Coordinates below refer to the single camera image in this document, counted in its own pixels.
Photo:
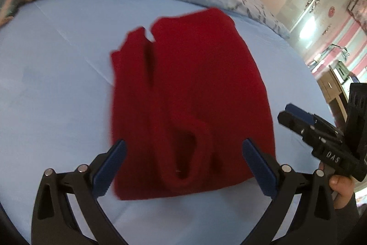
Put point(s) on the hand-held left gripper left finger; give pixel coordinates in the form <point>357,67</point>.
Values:
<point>110,171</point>

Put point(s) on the red knit sweater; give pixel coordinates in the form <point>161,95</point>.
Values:
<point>195,75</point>

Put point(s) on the light blue bed sheet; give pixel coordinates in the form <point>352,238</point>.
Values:
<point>57,75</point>

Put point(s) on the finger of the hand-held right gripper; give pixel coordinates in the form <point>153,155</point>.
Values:
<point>292,123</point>
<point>301,114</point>

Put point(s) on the person's right forearm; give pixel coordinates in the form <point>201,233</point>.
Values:
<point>348,222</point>

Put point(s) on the wooden desk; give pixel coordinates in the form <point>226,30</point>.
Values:
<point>329,90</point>

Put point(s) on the person's right hand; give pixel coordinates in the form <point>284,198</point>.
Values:
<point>341,189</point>

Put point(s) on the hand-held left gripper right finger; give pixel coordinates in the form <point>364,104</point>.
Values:
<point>259,171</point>

